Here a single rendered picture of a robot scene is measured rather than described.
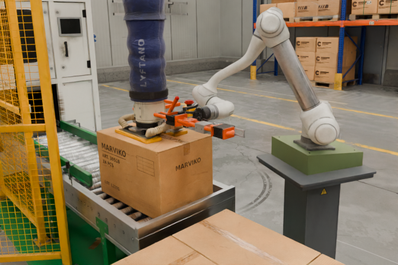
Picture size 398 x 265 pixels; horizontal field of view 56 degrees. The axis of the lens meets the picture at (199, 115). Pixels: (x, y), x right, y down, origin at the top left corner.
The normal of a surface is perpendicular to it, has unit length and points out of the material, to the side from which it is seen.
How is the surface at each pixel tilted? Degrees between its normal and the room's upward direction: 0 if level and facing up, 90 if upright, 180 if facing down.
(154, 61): 69
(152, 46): 78
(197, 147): 90
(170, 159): 90
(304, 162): 90
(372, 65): 90
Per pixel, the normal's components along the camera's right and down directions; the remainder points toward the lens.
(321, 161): 0.34, 0.22
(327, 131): -0.11, 0.31
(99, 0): 0.64, 0.17
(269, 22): -0.21, 0.11
